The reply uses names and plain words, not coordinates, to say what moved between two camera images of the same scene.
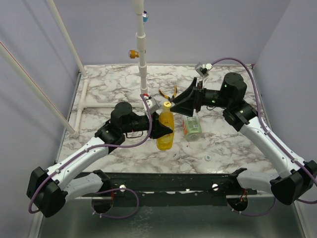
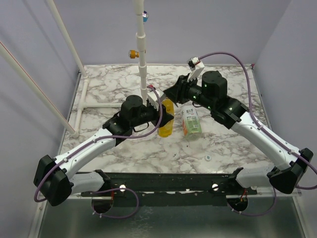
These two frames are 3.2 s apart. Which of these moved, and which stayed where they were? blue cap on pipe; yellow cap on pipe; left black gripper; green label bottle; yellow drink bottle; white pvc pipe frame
Moved: left black gripper; yellow drink bottle
Stayed: yellow cap on pipe; white pvc pipe frame; green label bottle; blue cap on pipe
